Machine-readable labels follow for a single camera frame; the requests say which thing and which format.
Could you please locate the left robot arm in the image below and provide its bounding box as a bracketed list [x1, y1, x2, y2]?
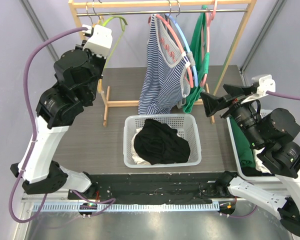
[10, 40, 106, 200]

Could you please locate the white slotted cable duct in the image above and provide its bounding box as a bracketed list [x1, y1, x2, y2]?
[41, 201, 220, 213]

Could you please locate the lime green hanger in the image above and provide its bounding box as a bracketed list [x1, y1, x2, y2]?
[93, 15, 128, 68]

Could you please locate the green tank top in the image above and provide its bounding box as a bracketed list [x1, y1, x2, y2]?
[182, 12, 209, 114]

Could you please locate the black tank top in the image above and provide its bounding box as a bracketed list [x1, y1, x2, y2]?
[134, 118, 191, 164]

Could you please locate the green cloth in basket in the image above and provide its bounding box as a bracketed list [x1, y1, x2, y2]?
[230, 118, 256, 168]

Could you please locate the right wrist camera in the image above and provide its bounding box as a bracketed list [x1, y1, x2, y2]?
[241, 74, 276, 104]

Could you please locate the yellow plastic hanger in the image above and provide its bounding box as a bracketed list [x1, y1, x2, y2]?
[85, 0, 104, 94]

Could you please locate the white basket right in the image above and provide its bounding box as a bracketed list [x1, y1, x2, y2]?
[226, 116, 280, 183]

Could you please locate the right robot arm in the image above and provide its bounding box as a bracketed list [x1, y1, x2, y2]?
[200, 82, 300, 237]

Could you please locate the pink hanger with striped top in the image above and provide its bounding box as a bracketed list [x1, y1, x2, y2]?
[142, 13, 193, 92]

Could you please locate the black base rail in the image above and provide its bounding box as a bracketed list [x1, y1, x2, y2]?
[82, 172, 233, 205]

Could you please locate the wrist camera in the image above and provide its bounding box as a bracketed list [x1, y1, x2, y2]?
[82, 24, 113, 59]
[241, 74, 276, 104]

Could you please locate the wooden clothes rack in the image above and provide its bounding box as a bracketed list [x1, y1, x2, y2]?
[67, 0, 259, 127]

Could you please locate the pink hanger with green top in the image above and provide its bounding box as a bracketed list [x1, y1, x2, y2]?
[199, 0, 219, 88]

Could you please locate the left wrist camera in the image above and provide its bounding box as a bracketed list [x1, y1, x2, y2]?
[82, 24, 113, 59]

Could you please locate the blue striped tank top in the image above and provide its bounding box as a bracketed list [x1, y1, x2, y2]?
[138, 14, 191, 115]

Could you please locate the white basket centre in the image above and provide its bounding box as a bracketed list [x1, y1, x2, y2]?
[123, 113, 202, 169]

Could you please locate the white basket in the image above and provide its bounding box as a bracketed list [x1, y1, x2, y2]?
[226, 116, 280, 183]
[123, 113, 202, 169]

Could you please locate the light blue hanger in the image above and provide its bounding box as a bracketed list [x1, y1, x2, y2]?
[166, 0, 199, 88]

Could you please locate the white tank top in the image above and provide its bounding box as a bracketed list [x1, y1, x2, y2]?
[131, 125, 188, 165]

